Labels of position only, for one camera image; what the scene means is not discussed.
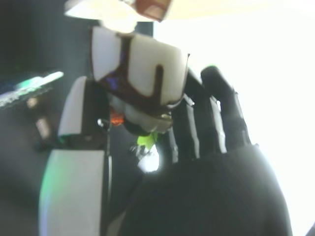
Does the white cake with chocolate drip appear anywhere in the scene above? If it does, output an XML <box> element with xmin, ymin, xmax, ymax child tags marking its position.
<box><xmin>105</xmin><ymin>33</ymin><xmax>192</xmax><ymax>151</ymax></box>

